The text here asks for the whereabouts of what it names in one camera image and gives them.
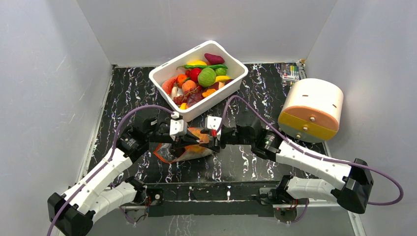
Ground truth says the box of markers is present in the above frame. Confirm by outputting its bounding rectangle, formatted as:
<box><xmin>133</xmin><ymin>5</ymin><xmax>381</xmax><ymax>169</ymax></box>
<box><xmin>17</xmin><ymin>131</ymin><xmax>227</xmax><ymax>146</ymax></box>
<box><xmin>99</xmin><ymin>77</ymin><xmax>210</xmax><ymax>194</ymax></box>
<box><xmin>280</xmin><ymin>61</ymin><xmax>307</xmax><ymax>85</ymax></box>

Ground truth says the peach toy fruit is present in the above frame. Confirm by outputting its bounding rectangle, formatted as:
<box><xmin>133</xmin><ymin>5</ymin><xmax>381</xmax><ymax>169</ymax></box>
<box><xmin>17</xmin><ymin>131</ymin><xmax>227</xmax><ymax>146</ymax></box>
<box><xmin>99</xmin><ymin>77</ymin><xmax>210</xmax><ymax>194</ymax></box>
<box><xmin>181</xmin><ymin>80</ymin><xmax>197</xmax><ymax>94</ymax></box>

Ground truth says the clear zip top bag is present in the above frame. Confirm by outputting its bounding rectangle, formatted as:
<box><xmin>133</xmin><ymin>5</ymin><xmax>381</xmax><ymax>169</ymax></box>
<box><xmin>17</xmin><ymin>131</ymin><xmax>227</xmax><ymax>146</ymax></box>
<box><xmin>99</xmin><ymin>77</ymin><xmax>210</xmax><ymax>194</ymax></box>
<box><xmin>150</xmin><ymin>135</ymin><xmax>214</xmax><ymax>164</ymax></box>

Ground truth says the yellow toy banana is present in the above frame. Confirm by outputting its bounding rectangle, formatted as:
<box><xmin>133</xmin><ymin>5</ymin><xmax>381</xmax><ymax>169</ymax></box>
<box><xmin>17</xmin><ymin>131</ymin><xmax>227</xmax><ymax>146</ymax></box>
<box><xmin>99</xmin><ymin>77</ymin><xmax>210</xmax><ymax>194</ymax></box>
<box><xmin>215</xmin><ymin>75</ymin><xmax>232</xmax><ymax>83</ymax></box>

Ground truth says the red toy grape bunch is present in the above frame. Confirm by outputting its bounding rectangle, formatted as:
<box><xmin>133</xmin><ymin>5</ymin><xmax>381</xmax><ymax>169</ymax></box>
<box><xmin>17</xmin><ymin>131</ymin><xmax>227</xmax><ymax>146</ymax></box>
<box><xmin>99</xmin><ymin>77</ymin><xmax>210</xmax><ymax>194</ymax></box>
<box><xmin>173</xmin><ymin>88</ymin><xmax>200</xmax><ymax>105</ymax></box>

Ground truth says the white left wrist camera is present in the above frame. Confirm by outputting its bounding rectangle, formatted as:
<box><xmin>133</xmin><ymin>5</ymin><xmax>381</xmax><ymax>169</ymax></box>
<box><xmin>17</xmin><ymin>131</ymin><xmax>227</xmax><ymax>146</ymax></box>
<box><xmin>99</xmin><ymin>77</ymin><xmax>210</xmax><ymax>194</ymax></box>
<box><xmin>169</xmin><ymin>112</ymin><xmax>187</xmax><ymax>141</ymax></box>

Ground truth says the white cylindrical drum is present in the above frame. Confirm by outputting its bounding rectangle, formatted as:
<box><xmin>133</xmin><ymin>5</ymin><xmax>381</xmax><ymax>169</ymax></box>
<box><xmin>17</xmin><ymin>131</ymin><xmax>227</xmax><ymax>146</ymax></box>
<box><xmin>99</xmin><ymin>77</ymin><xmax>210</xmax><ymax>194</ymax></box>
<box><xmin>278</xmin><ymin>78</ymin><xmax>344</xmax><ymax>143</ymax></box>

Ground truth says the yellow toy lemon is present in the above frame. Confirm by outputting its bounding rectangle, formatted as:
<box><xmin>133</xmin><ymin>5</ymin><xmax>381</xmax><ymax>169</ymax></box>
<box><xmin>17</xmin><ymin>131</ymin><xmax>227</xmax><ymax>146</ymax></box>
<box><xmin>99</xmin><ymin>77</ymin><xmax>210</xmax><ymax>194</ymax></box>
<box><xmin>187</xmin><ymin>60</ymin><xmax>207</xmax><ymax>65</ymax></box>

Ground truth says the purple toy sweet potato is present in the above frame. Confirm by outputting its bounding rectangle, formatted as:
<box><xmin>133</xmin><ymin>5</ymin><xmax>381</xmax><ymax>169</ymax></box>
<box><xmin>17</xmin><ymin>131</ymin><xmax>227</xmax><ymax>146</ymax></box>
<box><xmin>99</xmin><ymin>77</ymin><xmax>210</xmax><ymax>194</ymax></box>
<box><xmin>204</xmin><ymin>53</ymin><xmax>225</xmax><ymax>65</ymax></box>

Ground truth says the red toy slice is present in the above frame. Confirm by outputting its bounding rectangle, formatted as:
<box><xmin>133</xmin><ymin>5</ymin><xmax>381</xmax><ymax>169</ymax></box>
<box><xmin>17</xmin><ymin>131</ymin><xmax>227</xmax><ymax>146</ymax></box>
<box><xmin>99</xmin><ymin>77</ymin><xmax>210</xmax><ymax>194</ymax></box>
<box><xmin>161</xmin><ymin>76</ymin><xmax>178</xmax><ymax>95</ymax></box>

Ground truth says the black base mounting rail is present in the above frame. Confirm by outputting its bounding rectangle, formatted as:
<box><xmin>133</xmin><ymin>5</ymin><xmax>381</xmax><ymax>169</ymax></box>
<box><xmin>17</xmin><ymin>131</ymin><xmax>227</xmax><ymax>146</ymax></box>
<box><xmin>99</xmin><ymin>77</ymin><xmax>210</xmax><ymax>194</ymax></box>
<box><xmin>63</xmin><ymin>178</ymin><xmax>357</xmax><ymax>218</ymax></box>

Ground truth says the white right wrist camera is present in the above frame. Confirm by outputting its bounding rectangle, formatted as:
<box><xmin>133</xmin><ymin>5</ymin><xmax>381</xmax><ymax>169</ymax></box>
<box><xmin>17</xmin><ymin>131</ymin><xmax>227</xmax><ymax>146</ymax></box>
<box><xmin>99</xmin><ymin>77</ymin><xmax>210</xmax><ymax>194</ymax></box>
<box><xmin>204</xmin><ymin>116</ymin><xmax>223</xmax><ymax>140</ymax></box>

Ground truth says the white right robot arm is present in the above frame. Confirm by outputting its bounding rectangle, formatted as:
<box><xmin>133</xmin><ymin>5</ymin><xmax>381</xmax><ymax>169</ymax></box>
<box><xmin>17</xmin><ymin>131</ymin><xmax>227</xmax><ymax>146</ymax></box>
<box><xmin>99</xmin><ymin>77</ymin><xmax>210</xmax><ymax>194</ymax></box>
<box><xmin>203</xmin><ymin>116</ymin><xmax>373</xmax><ymax>214</ymax></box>

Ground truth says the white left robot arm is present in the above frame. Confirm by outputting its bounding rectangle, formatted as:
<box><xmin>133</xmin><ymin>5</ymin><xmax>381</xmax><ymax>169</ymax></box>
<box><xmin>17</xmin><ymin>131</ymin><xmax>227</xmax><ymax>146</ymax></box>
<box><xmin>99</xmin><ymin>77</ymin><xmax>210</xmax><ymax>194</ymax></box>
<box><xmin>47</xmin><ymin>105</ymin><xmax>200</xmax><ymax>236</ymax></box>

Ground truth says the green toy chili pepper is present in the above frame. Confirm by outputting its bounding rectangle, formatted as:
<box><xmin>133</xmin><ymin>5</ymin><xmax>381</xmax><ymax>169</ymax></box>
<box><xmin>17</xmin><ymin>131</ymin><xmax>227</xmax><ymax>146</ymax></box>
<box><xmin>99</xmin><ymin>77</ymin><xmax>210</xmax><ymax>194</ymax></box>
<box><xmin>176</xmin><ymin>64</ymin><xmax>228</xmax><ymax>70</ymax></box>

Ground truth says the green toy cabbage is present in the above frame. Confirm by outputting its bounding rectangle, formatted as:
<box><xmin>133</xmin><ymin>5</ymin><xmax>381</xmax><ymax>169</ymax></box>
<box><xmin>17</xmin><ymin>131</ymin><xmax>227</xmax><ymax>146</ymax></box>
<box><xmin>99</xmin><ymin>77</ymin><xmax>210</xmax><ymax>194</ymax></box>
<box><xmin>198</xmin><ymin>68</ymin><xmax>216</xmax><ymax>88</ymax></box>

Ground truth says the dark red toy meat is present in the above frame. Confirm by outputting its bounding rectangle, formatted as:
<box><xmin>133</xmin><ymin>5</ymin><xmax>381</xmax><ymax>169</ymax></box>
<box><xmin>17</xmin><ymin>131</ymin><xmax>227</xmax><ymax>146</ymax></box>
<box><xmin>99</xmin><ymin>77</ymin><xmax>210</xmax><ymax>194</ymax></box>
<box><xmin>186</xmin><ymin>92</ymin><xmax>204</xmax><ymax>108</ymax></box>

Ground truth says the red toy tomato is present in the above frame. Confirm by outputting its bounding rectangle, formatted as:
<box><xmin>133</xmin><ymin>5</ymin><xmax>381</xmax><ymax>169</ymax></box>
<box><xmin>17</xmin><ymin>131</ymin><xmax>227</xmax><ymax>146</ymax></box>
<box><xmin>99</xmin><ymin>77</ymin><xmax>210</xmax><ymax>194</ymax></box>
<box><xmin>189</xmin><ymin>68</ymin><xmax>202</xmax><ymax>83</ymax></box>

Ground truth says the yellow orange toy piece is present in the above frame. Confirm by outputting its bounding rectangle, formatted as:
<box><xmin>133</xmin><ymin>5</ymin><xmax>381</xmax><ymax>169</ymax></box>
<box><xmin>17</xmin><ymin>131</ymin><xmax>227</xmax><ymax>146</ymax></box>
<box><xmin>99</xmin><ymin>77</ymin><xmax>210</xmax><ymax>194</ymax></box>
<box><xmin>202</xmin><ymin>88</ymin><xmax>217</xmax><ymax>98</ymax></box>

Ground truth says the orange toy pineapple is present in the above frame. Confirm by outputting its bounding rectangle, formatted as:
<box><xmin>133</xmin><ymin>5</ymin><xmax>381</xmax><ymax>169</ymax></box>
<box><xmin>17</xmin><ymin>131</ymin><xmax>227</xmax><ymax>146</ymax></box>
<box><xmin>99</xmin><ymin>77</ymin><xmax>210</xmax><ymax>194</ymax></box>
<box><xmin>182</xmin><ymin>127</ymin><xmax>213</xmax><ymax>160</ymax></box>

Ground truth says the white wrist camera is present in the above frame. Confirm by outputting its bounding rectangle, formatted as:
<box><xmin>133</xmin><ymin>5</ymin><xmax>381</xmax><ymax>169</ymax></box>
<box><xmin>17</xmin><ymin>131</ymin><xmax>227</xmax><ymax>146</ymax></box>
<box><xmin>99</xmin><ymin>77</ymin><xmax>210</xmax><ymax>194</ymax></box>
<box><xmin>204</xmin><ymin>116</ymin><xmax>223</xmax><ymax>140</ymax></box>
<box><xmin>169</xmin><ymin>112</ymin><xmax>187</xmax><ymax>141</ymax></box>

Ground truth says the white plastic food bin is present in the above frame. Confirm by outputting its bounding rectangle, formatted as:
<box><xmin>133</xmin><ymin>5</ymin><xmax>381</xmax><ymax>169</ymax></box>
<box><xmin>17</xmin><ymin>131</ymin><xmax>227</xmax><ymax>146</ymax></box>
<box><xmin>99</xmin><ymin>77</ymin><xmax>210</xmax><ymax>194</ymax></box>
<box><xmin>149</xmin><ymin>40</ymin><xmax>248</xmax><ymax>121</ymax></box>

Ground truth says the orange toy carrot piece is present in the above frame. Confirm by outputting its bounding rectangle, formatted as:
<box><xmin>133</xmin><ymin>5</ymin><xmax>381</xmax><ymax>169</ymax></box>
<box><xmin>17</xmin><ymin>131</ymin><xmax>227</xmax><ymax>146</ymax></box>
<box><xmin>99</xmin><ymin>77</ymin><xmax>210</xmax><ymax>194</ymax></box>
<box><xmin>176</xmin><ymin>74</ymin><xmax>189</xmax><ymax>88</ymax></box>

